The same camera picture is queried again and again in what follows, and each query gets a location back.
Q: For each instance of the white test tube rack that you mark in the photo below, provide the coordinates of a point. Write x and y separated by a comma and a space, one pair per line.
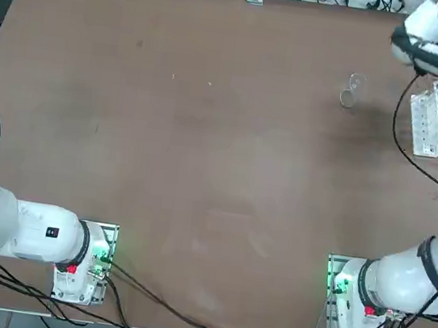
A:
427, 120

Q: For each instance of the clear glass beaker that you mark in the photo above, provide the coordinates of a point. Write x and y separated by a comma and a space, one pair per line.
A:
351, 91

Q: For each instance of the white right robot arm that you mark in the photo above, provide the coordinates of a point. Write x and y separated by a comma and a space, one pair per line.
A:
402, 279

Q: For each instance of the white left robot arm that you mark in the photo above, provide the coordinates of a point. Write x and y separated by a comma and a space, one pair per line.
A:
38, 232

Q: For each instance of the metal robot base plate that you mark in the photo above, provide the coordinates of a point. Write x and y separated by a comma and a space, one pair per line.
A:
331, 277
111, 234

